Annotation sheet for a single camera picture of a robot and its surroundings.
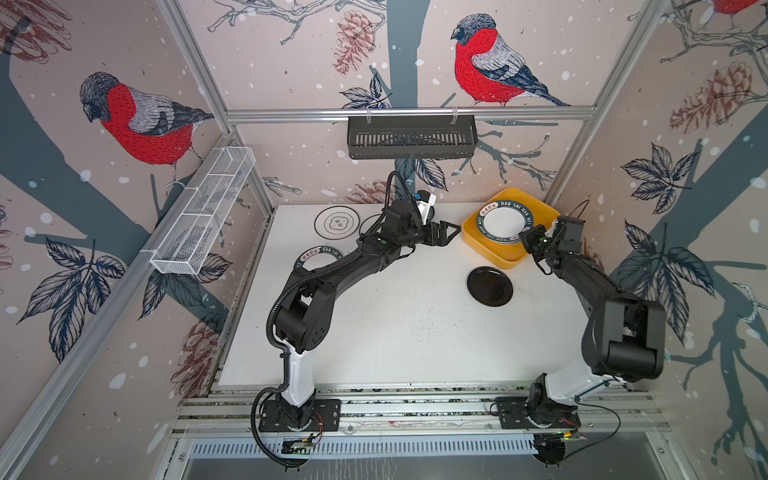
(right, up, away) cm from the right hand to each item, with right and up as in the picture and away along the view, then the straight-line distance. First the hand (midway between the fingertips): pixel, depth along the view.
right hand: (519, 232), depth 91 cm
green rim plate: (-2, +3, +8) cm, 9 cm away
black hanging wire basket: (-33, +34, +14) cm, 49 cm away
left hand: (-23, +1, -10) cm, 25 cm away
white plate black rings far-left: (-62, +3, +26) cm, 68 cm away
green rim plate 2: (-68, -9, +15) cm, 70 cm away
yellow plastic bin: (-1, -8, +6) cm, 10 cm away
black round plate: (-6, -19, +8) cm, 21 cm away
